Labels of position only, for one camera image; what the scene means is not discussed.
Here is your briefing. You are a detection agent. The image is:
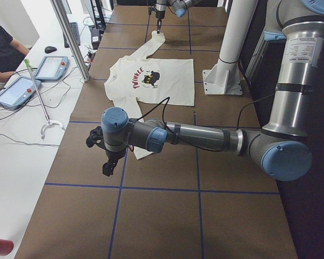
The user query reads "aluminium frame post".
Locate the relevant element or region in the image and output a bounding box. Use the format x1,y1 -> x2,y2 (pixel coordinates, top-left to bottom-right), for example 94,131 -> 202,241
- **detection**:
50,0 -> 90,82

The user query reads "red cylinder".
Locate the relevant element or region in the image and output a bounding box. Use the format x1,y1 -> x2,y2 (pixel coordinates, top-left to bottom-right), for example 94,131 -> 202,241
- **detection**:
0,239 -> 14,256

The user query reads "near blue teach pendant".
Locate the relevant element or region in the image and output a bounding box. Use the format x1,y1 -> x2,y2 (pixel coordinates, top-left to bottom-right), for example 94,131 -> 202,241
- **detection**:
0,76 -> 36,110

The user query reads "person in black shirt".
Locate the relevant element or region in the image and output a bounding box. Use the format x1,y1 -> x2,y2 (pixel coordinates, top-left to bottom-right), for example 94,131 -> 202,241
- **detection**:
0,25 -> 29,83

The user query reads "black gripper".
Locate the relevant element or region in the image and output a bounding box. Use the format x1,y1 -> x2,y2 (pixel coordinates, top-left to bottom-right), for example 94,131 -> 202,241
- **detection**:
102,149 -> 125,176
156,10 -> 165,33

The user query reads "blue teach pendant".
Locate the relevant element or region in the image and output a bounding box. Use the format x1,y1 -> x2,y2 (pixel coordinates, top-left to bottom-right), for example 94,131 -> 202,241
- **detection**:
0,76 -> 36,110
35,56 -> 69,81

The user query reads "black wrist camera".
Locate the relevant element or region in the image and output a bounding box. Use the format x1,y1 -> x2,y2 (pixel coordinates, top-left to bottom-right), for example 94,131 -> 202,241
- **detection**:
86,126 -> 105,149

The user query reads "far blue teach pendant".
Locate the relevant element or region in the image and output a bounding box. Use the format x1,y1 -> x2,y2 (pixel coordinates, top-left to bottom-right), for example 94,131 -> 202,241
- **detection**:
35,56 -> 69,81

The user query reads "metal reacher grabber stick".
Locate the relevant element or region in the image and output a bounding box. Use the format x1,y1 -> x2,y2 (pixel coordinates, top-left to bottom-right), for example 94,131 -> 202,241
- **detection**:
24,59 -> 65,139

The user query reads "cream long-sleeve printed shirt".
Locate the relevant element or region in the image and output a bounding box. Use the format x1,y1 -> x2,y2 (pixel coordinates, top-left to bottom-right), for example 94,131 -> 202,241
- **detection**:
103,30 -> 196,161

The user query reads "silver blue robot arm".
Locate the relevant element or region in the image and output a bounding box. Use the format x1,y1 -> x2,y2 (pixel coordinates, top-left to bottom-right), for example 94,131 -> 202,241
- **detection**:
91,1 -> 324,181
153,0 -> 201,34

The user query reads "black computer mouse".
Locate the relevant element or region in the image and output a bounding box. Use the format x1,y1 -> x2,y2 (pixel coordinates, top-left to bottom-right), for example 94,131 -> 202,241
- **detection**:
44,46 -> 57,54

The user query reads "white post with base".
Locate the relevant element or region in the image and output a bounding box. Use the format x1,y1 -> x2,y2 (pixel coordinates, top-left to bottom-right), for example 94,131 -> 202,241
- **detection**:
202,0 -> 258,95

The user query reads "black box with label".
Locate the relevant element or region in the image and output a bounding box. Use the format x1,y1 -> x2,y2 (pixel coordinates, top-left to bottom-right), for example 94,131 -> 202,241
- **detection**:
90,28 -> 101,50

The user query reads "black keyboard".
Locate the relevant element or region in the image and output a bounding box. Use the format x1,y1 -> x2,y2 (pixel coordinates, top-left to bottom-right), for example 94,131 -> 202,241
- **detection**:
63,22 -> 80,48

